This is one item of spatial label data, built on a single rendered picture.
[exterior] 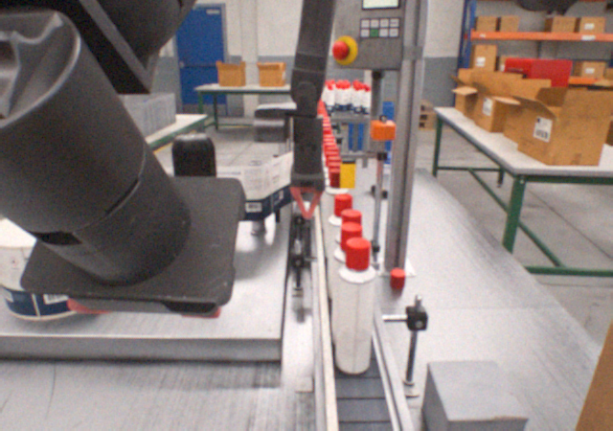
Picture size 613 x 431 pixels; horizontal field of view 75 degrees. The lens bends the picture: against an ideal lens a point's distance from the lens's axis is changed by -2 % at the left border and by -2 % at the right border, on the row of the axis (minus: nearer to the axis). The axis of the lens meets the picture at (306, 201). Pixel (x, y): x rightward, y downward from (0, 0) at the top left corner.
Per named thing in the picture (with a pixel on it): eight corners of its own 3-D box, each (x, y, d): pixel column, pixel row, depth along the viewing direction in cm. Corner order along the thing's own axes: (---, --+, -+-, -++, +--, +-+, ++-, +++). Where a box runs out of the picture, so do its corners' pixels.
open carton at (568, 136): (497, 148, 239) (507, 83, 226) (581, 149, 238) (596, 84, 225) (529, 167, 202) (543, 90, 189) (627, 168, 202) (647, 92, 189)
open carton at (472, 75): (442, 108, 402) (446, 68, 389) (488, 108, 399) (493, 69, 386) (453, 114, 365) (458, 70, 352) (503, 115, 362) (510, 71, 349)
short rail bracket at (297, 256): (291, 285, 92) (290, 237, 88) (305, 285, 92) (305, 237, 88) (291, 293, 89) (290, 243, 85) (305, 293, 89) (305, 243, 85)
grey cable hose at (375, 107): (365, 154, 104) (369, 68, 97) (378, 154, 104) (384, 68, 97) (367, 158, 101) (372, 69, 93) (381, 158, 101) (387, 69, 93)
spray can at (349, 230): (329, 330, 70) (332, 219, 62) (360, 330, 70) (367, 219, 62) (331, 351, 65) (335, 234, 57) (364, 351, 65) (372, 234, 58)
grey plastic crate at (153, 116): (127, 122, 314) (124, 93, 306) (178, 123, 312) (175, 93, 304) (85, 138, 258) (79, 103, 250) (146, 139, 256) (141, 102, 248)
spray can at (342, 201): (326, 288, 82) (328, 191, 75) (351, 288, 82) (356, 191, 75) (328, 304, 77) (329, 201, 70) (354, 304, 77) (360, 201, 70)
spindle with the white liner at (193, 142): (190, 264, 91) (174, 130, 80) (230, 264, 91) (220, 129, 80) (178, 286, 82) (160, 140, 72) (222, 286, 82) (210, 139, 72)
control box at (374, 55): (352, 68, 98) (355, -20, 92) (420, 70, 89) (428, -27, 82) (329, 69, 90) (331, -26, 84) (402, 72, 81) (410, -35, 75)
